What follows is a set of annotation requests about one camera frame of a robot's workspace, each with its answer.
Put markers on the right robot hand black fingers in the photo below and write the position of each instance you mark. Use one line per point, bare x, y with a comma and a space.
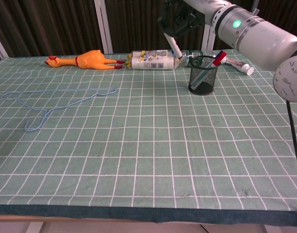
180, 19

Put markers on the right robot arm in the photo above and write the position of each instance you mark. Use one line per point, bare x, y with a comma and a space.
255, 36

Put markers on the red capped marker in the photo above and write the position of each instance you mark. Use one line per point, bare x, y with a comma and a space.
220, 58

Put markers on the black mesh pen cup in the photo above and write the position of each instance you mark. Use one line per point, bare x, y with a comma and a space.
202, 89

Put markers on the clear bottle with green label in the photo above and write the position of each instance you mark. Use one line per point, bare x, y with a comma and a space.
187, 58

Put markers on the plastic bottle with label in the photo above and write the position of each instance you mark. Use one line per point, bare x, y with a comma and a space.
151, 61

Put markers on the toothpaste tube with white cap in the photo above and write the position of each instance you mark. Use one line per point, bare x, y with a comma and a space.
238, 65

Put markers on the yellow rubber chicken toy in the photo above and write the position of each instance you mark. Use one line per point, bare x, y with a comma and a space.
90, 60

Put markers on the green grid tablecloth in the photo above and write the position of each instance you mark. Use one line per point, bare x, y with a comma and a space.
148, 150

